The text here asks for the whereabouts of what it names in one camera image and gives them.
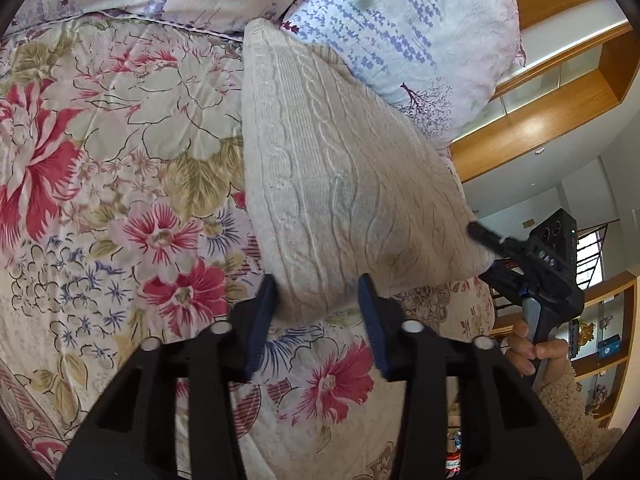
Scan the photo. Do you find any lavender print pillow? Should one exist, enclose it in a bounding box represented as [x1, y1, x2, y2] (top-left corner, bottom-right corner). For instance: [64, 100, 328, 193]
[280, 0, 526, 148]

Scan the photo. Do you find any floral quilt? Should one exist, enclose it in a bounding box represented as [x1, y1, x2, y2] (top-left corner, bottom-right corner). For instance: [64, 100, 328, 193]
[0, 10, 501, 480]

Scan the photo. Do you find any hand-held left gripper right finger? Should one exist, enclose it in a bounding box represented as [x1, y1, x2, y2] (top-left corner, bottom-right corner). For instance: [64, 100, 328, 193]
[357, 273, 583, 480]

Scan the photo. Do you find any person's right hand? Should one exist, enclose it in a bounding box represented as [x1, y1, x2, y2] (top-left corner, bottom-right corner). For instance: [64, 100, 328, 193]
[506, 320, 571, 378]

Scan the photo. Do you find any cream cable-knit cushion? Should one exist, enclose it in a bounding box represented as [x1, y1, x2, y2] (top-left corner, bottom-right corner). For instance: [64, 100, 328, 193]
[240, 17, 496, 323]

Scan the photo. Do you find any wooden shelf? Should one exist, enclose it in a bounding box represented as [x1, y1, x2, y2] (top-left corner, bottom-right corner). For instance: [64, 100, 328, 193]
[570, 272, 640, 428]

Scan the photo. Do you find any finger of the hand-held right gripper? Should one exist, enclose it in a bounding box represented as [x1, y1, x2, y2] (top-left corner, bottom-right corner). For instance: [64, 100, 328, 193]
[479, 259, 532, 313]
[467, 221, 531, 261]

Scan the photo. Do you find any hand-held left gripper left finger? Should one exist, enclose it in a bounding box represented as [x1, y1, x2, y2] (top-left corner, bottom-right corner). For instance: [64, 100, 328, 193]
[55, 274, 278, 480]

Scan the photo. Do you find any wooden headboard cabinet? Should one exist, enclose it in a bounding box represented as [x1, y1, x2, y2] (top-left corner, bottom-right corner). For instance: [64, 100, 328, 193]
[450, 0, 640, 183]

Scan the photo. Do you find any window with railing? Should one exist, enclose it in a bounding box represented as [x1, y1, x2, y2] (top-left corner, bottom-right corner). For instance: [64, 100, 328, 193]
[575, 227, 610, 288]

